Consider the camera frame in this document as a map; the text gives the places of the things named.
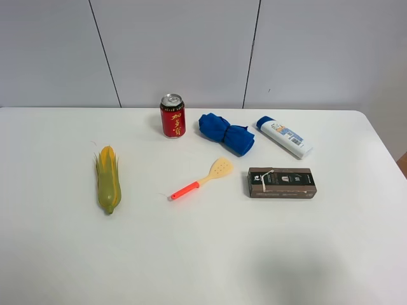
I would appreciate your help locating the toy corn cob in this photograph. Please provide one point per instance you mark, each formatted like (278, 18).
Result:
(108, 184)

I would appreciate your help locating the brown carton box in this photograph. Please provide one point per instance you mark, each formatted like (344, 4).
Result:
(290, 183)

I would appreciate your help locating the yellow spatula red handle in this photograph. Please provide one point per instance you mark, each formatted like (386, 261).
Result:
(220, 168)

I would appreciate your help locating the red soda can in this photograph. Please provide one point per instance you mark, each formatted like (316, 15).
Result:
(172, 110)

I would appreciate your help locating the white lotion bottle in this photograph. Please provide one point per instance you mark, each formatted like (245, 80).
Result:
(284, 136)

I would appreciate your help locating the blue rolled cloth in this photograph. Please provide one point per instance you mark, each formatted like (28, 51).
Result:
(237, 138)

